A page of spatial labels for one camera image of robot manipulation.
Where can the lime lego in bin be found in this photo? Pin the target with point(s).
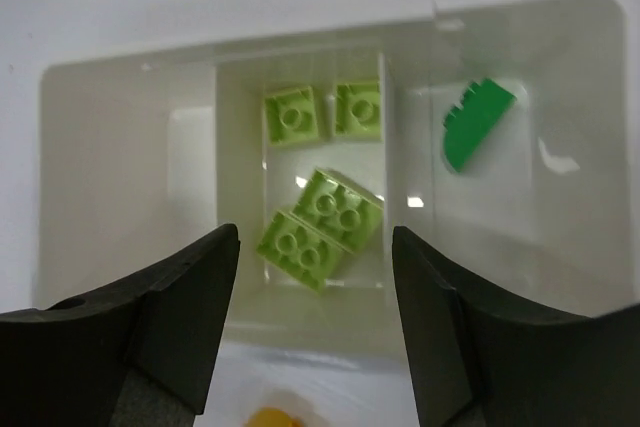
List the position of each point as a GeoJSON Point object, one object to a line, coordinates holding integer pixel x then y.
{"type": "Point", "coordinates": [292, 116]}
{"type": "Point", "coordinates": [357, 110]}

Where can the orange round lego piece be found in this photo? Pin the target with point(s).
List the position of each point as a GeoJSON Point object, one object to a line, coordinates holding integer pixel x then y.
{"type": "Point", "coordinates": [272, 417]}

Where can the white divided plastic bin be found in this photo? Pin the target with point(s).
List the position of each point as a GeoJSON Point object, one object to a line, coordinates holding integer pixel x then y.
{"type": "Point", "coordinates": [143, 154]}

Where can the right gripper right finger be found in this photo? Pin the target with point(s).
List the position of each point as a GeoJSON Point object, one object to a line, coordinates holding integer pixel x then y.
{"type": "Point", "coordinates": [473, 346]}

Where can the lime green lego brick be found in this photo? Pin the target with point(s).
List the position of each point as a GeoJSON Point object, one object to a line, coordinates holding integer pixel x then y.
{"type": "Point", "coordinates": [340, 209]}

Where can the green half round lego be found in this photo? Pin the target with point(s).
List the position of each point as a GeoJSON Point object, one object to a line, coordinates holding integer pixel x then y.
{"type": "Point", "coordinates": [469, 122]}

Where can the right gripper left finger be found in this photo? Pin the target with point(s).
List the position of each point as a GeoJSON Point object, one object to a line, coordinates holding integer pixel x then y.
{"type": "Point", "coordinates": [139, 351]}

